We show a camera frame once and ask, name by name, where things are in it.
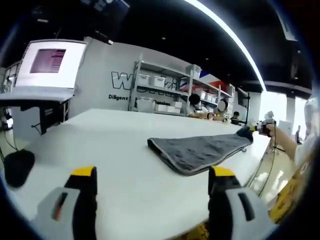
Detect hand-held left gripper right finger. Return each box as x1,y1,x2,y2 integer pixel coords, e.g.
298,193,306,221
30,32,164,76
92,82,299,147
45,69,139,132
208,165,276,240

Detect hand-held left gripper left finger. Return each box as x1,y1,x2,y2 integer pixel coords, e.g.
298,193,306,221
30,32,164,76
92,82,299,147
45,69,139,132
31,165,98,240

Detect grey towel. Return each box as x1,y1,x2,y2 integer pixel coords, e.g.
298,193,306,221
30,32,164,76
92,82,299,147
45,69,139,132
146,126,255,176

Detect person's right hand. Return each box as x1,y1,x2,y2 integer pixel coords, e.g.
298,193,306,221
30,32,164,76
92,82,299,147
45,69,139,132
265,123,279,138

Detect black monitor on stand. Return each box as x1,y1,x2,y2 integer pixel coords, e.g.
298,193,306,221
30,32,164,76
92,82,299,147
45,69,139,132
236,87,253,126

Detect white chest device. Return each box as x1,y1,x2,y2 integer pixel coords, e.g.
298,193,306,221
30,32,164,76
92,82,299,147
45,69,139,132
303,97,320,141

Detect black round seat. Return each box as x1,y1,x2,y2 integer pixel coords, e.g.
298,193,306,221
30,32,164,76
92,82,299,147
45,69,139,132
4,149,36,189

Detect white table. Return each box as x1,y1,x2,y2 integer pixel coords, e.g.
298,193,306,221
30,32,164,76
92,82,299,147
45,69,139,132
4,107,273,236

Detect long ceiling light strip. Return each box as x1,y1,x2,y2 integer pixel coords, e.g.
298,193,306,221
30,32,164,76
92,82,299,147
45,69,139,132
184,0,268,93

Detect row of white storage bins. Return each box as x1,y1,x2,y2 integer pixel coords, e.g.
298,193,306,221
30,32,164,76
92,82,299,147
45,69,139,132
136,64,235,115

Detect metal shelving rack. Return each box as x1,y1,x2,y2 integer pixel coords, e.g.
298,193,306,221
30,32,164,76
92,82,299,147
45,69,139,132
128,55,236,118

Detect grey desk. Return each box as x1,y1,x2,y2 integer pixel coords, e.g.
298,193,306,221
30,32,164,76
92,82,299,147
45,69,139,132
0,86,76,136

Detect pink lit monitor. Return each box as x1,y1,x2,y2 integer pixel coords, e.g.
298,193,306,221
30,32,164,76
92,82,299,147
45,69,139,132
14,39,88,90

